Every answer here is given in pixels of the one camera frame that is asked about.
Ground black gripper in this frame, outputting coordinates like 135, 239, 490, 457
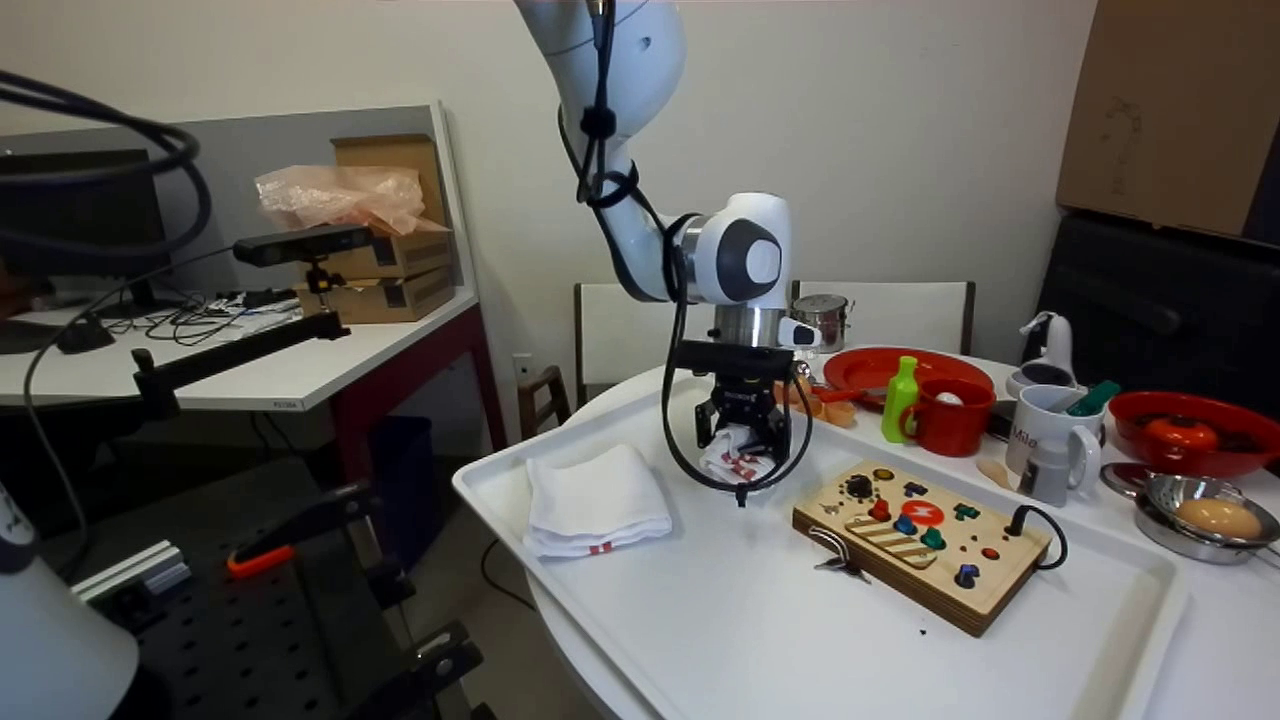
692, 369, 798, 473

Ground white towel with red stripes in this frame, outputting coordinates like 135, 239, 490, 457
696, 417, 784, 490

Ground folded white towel red mark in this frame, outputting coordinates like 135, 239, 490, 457
516, 440, 682, 564

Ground orange food pieces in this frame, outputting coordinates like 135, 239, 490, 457
788, 374, 863, 431

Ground red bowl with fruit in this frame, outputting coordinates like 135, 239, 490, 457
820, 345, 998, 417

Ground metal keys on busy board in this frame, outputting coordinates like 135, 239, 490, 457
808, 523, 876, 585

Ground green plastic bottle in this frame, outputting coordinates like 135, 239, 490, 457
876, 350, 924, 449

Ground small dark step stool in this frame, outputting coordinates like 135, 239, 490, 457
516, 362, 575, 444

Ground red mug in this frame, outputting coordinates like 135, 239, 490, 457
911, 374, 1001, 461

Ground wooden busy board toy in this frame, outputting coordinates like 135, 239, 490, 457
788, 457, 1058, 638

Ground white measuring pitcher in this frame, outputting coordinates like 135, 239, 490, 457
1001, 379, 1113, 512

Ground white kettle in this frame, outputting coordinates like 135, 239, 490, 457
1018, 308, 1080, 392

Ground teal utensil in pitcher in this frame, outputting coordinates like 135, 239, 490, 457
1063, 374, 1124, 417

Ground stacked cardboard boxes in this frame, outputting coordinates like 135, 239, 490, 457
297, 130, 461, 326

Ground metal bowl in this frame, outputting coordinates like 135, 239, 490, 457
1098, 464, 1280, 568

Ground black cabinet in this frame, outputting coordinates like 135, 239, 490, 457
1035, 210, 1280, 423

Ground red tomato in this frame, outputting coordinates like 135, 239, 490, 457
1139, 417, 1226, 464

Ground pink plastic bag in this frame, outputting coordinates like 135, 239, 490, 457
254, 164, 428, 239

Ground white desk with red legs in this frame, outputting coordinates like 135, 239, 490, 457
0, 283, 511, 490

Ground large cardboard box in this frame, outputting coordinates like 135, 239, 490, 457
1058, 0, 1280, 247

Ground grey desk partition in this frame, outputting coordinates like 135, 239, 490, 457
0, 103, 472, 305

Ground aluminium profile bar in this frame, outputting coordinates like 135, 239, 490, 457
65, 534, 196, 612

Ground black computer monitor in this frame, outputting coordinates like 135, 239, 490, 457
0, 148, 175, 305

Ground white lamp shade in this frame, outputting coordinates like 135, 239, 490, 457
0, 485, 146, 720

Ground black cable on busy board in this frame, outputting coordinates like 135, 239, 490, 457
1005, 501, 1072, 576

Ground black clamp with orange handle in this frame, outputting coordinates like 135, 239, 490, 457
221, 478, 383, 586

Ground black bar camera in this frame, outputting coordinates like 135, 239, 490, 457
233, 223, 380, 273

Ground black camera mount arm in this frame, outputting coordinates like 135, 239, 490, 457
130, 312, 351, 419

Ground tangled cables on desk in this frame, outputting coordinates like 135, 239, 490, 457
131, 289, 306, 350

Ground thick black cable bundle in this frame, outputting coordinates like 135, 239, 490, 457
0, 64, 218, 264

